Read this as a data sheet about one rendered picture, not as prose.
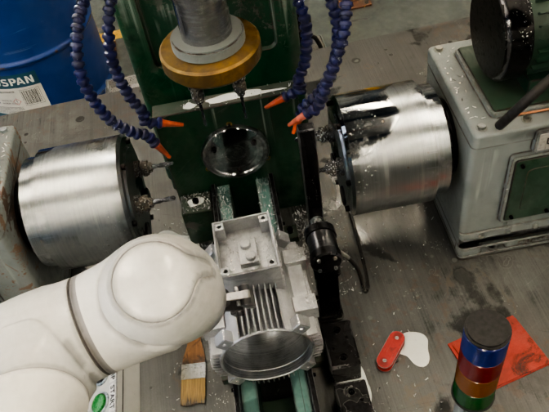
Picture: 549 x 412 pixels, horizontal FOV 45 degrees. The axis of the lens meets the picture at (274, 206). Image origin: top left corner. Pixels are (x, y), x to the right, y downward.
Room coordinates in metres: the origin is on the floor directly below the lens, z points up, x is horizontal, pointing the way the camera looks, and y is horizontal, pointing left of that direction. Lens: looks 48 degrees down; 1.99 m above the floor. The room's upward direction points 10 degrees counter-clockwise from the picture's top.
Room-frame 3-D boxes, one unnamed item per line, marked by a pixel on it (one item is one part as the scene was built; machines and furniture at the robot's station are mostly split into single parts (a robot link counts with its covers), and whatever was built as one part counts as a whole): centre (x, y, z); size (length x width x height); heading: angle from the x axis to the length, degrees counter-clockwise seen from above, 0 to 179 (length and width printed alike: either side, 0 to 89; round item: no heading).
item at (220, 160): (1.05, 0.06, 1.02); 0.15 x 0.02 x 0.15; 91
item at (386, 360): (0.63, -0.17, 0.81); 0.09 x 0.03 x 0.02; 141
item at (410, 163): (0.96, -0.27, 1.04); 0.41 x 0.25 x 0.25; 91
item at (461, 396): (0.42, -0.24, 1.05); 0.06 x 0.06 x 0.04
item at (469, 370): (0.42, -0.24, 1.14); 0.06 x 0.06 x 0.04
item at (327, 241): (0.93, -0.11, 0.92); 0.45 x 0.13 x 0.24; 1
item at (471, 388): (0.42, -0.24, 1.10); 0.06 x 0.06 x 0.04
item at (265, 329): (0.65, 0.06, 1.02); 0.20 x 0.19 x 0.19; 2
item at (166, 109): (1.11, 0.06, 0.97); 0.30 x 0.11 x 0.34; 91
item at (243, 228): (0.69, 0.06, 1.11); 0.12 x 0.11 x 0.07; 2
